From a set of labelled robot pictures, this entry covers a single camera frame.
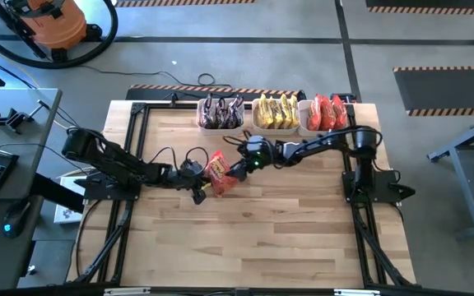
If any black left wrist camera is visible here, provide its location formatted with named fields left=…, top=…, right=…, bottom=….
left=179, top=158, right=205, bottom=178

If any silver metal bracket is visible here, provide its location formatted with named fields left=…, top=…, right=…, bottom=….
left=104, top=287, right=151, bottom=296
left=333, top=289, right=381, bottom=296

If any black Maruchan fire noodle pack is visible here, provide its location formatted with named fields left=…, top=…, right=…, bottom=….
left=233, top=95, right=246, bottom=127
left=213, top=97, right=226, bottom=129
left=224, top=98, right=236, bottom=129
left=199, top=93, right=216, bottom=129

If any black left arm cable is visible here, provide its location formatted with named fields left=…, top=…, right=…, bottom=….
left=150, top=146, right=211, bottom=173

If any white plastic bin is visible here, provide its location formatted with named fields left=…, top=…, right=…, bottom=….
left=297, top=99, right=349, bottom=138
left=251, top=97, right=302, bottom=136
left=196, top=97, right=246, bottom=136

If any grey metal cart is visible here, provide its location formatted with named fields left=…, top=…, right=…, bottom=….
left=425, top=109, right=474, bottom=242

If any black flat bar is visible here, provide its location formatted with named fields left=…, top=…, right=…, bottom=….
left=29, top=172, right=86, bottom=214

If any white printed box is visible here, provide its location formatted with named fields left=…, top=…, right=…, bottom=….
left=53, top=175, right=85, bottom=225

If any black floor cable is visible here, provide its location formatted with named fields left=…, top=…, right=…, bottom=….
left=78, top=64, right=235, bottom=99

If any black computer mouse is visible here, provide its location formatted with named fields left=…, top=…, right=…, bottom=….
left=1, top=199, right=32, bottom=239

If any black power box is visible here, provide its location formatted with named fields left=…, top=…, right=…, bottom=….
left=330, top=92, right=358, bottom=104

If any grey desk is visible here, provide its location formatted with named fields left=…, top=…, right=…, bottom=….
left=0, top=87, right=63, bottom=291

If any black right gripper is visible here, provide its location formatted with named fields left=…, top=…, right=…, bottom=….
left=225, top=147, right=284, bottom=183

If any orange shop vacuum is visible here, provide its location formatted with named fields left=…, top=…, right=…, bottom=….
left=0, top=0, right=119, bottom=70
left=2, top=0, right=103, bottom=62

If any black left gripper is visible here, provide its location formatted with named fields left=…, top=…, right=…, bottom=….
left=163, top=166, right=216, bottom=206

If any black hazard-striped floor mat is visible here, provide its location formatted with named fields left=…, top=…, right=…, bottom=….
left=364, top=0, right=474, bottom=16
left=115, top=0, right=257, bottom=8
left=393, top=65, right=474, bottom=118
left=125, top=84, right=306, bottom=102

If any black desk clamp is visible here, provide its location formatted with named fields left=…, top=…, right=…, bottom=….
left=0, top=99, right=51, bottom=135

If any orange Maruchan noodle pack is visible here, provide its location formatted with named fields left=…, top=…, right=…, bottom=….
left=202, top=150, right=241, bottom=198
left=320, top=96, right=336, bottom=132
left=306, top=93, right=323, bottom=132
left=331, top=95, right=348, bottom=131

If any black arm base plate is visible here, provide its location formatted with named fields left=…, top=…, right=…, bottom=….
left=74, top=168, right=144, bottom=202
left=342, top=168, right=417, bottom=206

